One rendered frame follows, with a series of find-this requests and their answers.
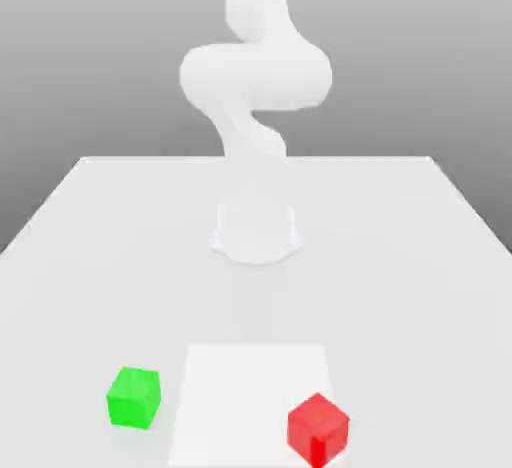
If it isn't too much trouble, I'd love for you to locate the small red cube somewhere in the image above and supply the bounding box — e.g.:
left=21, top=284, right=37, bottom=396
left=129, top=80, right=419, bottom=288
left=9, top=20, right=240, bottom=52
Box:
left=286, top=392, right=352, bottom=468

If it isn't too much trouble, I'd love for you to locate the small green cube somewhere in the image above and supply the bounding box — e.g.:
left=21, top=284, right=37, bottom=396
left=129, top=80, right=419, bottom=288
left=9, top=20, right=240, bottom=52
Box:
left=105, top=366, right=163, bottom=431

